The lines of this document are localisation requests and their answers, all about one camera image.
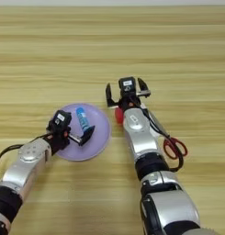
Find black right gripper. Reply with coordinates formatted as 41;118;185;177
105;77;152;112

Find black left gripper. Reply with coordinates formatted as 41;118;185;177
47;118;96;154

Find blue glue stick tube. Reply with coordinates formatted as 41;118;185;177
75;106;91;132

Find red cube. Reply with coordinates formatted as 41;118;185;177
114;106;126;125

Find round purple plate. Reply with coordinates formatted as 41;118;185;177
53;103;112;162

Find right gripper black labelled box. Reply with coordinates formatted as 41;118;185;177
118;76;138;93

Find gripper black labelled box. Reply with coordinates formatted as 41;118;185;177
118;76;138;93
52;109;73;129

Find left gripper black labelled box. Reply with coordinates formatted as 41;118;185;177
52;109;73;129

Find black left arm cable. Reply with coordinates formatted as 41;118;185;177
0;132;52;185

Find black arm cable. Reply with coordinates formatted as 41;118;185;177
0;132;52;185
137;100;185;173

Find red handled scissors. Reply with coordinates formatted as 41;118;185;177
149;111;188;161

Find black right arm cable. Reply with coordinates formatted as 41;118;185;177
137;100;185;173

